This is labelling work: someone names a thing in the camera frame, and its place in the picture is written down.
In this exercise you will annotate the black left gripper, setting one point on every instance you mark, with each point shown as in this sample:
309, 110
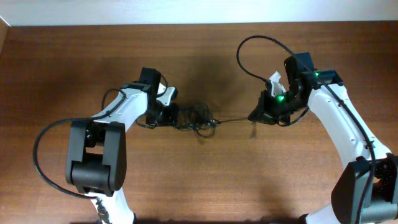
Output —
173, 120

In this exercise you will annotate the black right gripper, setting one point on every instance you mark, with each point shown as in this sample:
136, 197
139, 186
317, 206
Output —
263, 111

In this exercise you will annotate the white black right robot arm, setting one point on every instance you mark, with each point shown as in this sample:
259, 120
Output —
366, 192

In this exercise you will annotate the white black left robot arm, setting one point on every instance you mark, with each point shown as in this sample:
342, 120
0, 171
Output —
96, 159

